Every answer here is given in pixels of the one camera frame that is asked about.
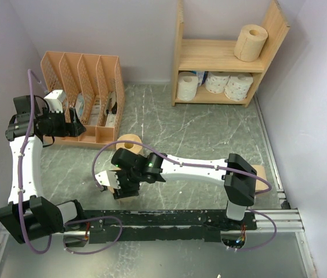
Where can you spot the brown roll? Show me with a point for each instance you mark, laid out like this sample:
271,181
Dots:
250,42
262,174
126,142
125,199

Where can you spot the plain white roll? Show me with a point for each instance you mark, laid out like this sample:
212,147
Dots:
187,84

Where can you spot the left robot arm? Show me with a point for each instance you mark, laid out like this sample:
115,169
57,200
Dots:
27,209

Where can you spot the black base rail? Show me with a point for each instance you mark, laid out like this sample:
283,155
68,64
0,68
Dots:
153,234

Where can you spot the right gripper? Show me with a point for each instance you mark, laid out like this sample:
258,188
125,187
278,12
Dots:
124,192

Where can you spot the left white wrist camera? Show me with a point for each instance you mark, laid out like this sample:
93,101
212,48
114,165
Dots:
55,100

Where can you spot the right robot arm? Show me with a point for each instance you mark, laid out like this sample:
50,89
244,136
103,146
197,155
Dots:
234,174

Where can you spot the blue white roll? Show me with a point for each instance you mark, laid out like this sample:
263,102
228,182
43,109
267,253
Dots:
202,75

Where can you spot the white patterned roll front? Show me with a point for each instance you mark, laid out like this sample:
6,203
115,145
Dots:
238,86

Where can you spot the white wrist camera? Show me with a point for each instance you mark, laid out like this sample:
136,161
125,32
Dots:
108,178
55,100

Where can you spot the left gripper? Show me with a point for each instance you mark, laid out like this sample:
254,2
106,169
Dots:
74,128

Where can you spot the wooden two-tier shelf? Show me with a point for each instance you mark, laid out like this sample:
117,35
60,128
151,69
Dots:
217,55

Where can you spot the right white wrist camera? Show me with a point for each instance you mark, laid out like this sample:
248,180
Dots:
108,178

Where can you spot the peach plastic file organizer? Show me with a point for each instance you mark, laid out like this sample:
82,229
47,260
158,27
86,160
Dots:
94,76

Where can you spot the white patterned roll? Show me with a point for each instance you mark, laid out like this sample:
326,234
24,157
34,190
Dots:
238,86
216,81

